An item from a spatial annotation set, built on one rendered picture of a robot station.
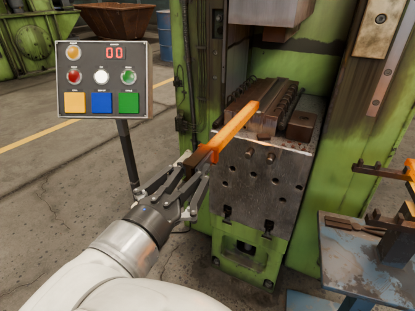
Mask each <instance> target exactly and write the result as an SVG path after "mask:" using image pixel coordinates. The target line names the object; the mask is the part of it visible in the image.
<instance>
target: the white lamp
mask: <svg viewBox="0 0 415 311"><path fill-rule="evenodd" d="M95 79H96V81H98V82H99V83H104V82H105V81H106V80H107V74H106V72H104V71H102V70H100V71H98V72H97V73H96V75H95Z"/></svg>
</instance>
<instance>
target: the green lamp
mask: <svg viewBox="0 0 415 311"><path fill-rule="evenodd" d="M122 78H123V80H124V82H126V83H131V82H132V81H133V80H134V78H135V76H134V74H133V72H131V71H126V72H124V73H123V75H122Z"/></svg>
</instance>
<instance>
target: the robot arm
mask: <svg viewBox="0 0 415 311"><path fill-rule="evenodd" d="M186 160H187V158H186V159H185V160H184V161H186ZM184 161H183V162H177V166H176V167H174V166H173V165H172V164H170V165H168V166H166V167H165V168H164V169H163V170H161V171H160V172H159V173H158V174H157V175H155V176H154V177H152V178H151V179H150V180H149V181H147V182H146V183H145V184H144V185H142V186H139V187H137V188H135V189H134V190H133V194H134V197H135V201H137V202H138V203H137V205H135V206H133V207H132V209H131V210H130V211H129V212H128V213H127V214H126V215H125V216H124V217H123V218H122V219H121V220H116V221H114V222H112V223H111V224H110V225H109V226H108V227H107V228H106V229H105V230H104V231H103V232H102V233H101V234H100V235H99V236H98V237H97V238H96V240H95V241H93V242H92V243H91V244H90V245H89V246H88V248H87V249H86V250H85V251H84V252H82V253H81V254H80V255H79V256H78V257H76V258H75V259H73V260H71V261H70V262H68V263H67V264H65V265H64V266H63V267H62V268H60V269H59V270H58V271H57V272H56V273H55V274H53V276H52V277H50V279H48V280H47V282H45V283H44V284H43V285H42V286H41V287H40V288H39V289H38V290H37V291H36V292H35V293H34V294H33V295H32V296H31V298H29V300H27V301H26V303H25V304H24V305H23V306H22V307H21V308H20V310H19V311H231V310H230V309H229V308H228V307H226V306H225V305H224V304H222V303H221V302H219V301H217V300H215V299H214V298H212V297H210V296H208V295H206V294H204V293H202V292H199V291H196V290H194V289H190V288H187V287H184V286H181V285H177V284H173V283H168V282H165V281H159V280H151V279H147V278H145V277H146V275H147V274H148V273H149V271H150V270H151V269H152V267H153V266H154V264H155V263H156V261H157V260H158V258H159V249H160V248H161V246H162V245H163V243H164V242H165V241H166V239H167V238H168V236H169V235H170V233H171V231H172V230H173V228H174V227H175V226H177V225H179V224H180V223H181V221H190V222H191V223H192V224H196V223H197V222H198V211H199V208H200V207H201V204H202V202H203V200H204V198H205V195H206V193H207V191H208V189H209V176H208V175H207V174H208V173H209V172H210V165H211V164H212V163H213V161H214V151H212V150H211V151H210V152H209V153H208V154H207V155H206V157H205V158H204V159H203V160H202V161H201V162H200V163H199V164H198V165H197V166H196V167H195V174H194V175H193V176H192V177H191V178H190V179H189V180H188V181H187V182H186V183H185V184H184V185H183V186H182V187H181V188H180V189H179V190H178V191H175V192H174V193H173V194H172V192H173V191H174V189H175V188H176V186H177V185H178V183H179V182H180V180H181V179H182V177H183V174H184V176H186V167H185V166H184V165H183V163H184ZM195 190H196V192H195V194H194V196H193V198H192V200H191V202H190V206H188V207H187V208H186V209H185V211H184V212H183V213H181V208H182V207H183V205H184V202H185V201H186V200H187V199H188V198H189V197H190V196H191V195H192V194H193V193H194V191H195ZM153 193H155V194H153ZM171 194H172V195H171Z"/></svg>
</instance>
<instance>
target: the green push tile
mask: <svg viewBox="0 0 415 311"><path fill-rule="evenodd" d="M119 113H120V114H139V113H140V97H139V93H119Z"/></svg>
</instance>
